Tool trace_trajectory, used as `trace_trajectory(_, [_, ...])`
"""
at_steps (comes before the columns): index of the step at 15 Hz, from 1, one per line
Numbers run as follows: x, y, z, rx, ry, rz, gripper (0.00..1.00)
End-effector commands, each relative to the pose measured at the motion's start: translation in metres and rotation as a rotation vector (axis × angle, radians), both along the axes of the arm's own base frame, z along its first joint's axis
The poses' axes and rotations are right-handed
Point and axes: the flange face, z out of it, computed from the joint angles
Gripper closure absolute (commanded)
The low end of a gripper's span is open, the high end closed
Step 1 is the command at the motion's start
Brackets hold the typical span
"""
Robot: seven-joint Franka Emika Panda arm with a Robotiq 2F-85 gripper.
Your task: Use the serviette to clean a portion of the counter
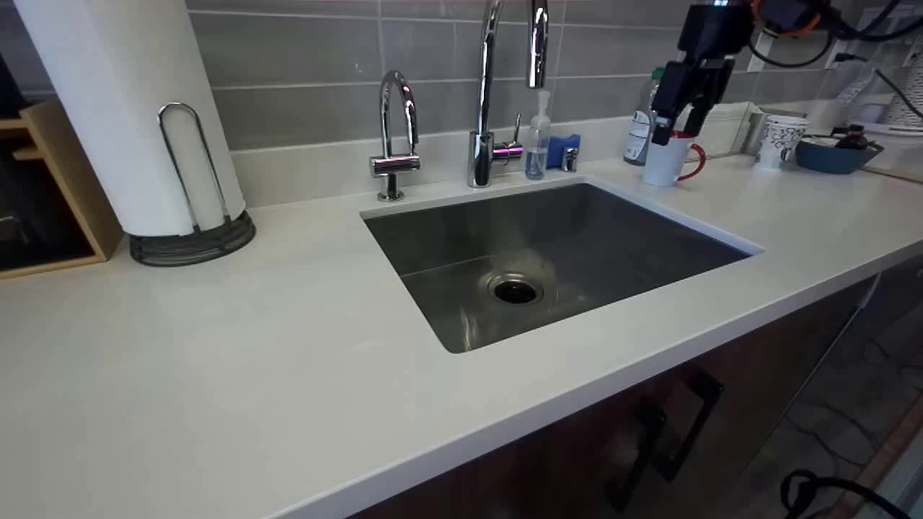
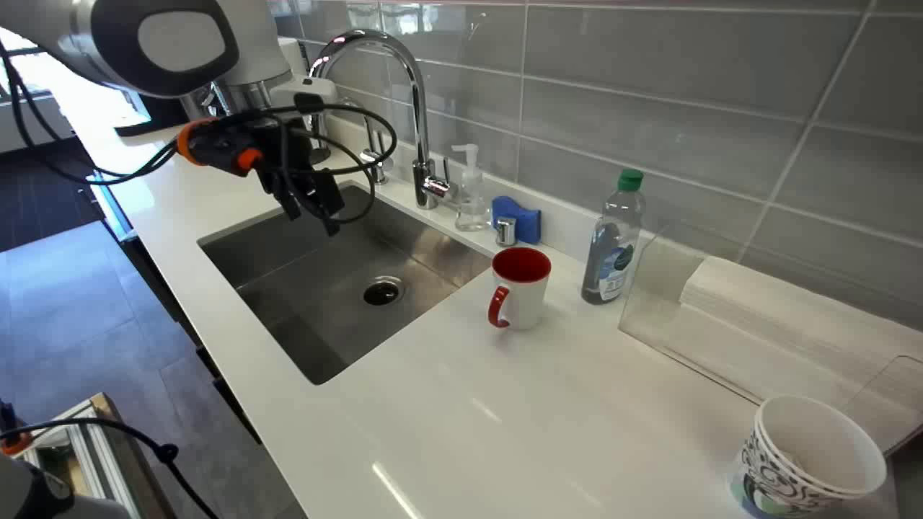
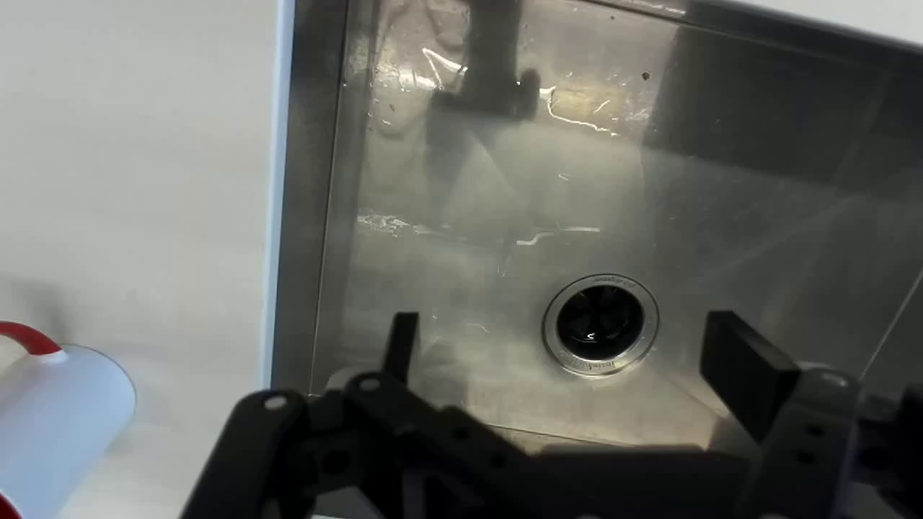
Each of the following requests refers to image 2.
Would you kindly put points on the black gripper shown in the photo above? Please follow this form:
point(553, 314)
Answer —
point(288, 166)

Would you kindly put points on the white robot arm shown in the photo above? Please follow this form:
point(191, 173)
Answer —
point(178, 47)

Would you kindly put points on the stainless steel sink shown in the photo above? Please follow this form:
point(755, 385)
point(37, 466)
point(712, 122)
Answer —
point(306, 287)

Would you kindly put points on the sink drain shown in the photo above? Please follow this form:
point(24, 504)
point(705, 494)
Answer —
point(383, 290)

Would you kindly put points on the clear soap dispenser bottle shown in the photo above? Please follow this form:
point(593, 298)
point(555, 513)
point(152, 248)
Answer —
point(472, 206)

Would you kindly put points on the blue sponge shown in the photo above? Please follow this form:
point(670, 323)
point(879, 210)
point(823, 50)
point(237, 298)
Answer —
point(514, 222)

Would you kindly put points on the white red mug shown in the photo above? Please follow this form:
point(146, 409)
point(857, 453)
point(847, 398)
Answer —
point(521, 287)

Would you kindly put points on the green capped plastic bottle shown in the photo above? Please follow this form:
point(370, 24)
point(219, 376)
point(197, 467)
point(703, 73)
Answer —
point(615, 241)

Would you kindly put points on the patterned paper cup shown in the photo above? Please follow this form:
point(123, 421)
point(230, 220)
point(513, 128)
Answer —
point(803, 457)

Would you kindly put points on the black orange wrist camera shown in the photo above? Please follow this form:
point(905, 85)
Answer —
point(219, 144)

